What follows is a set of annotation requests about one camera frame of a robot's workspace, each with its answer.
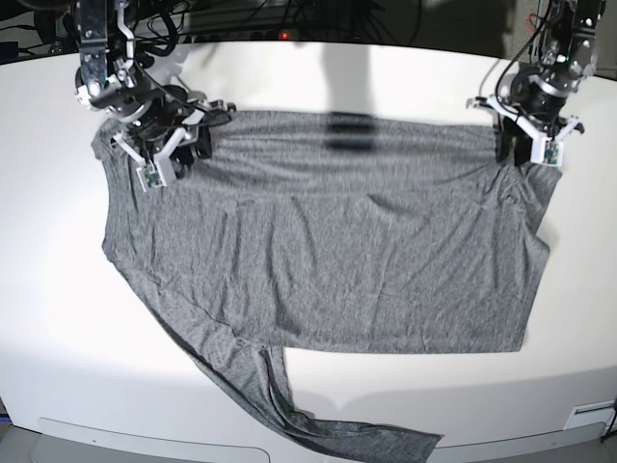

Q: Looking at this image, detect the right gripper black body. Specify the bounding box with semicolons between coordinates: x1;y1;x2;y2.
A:
129;91;208;163

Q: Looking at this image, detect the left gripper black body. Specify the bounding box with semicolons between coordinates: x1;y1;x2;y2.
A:
518;80;569;124

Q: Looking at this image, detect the grey long-sleeve T-shirt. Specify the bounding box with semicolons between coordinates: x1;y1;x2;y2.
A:
93;112;561;462

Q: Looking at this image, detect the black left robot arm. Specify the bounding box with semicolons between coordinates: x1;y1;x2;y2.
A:
472;0;606;168

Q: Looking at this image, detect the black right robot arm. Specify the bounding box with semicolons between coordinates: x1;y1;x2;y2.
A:
67;1;213;189

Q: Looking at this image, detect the black power strip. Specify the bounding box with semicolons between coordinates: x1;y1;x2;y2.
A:
174;28;309;43

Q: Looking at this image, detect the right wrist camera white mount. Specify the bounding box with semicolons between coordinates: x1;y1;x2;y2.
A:
109;98;238;192

